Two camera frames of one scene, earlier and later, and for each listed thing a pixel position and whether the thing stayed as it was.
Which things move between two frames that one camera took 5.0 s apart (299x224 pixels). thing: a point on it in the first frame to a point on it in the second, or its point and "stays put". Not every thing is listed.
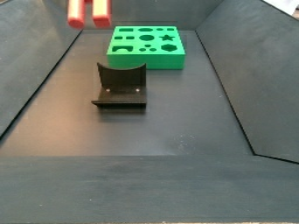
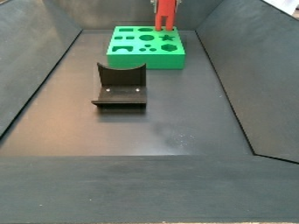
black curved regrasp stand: x=124 y=89 stays put
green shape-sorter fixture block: x=154 y=45 stays put
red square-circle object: x=102 y=13 to x=164 y=10
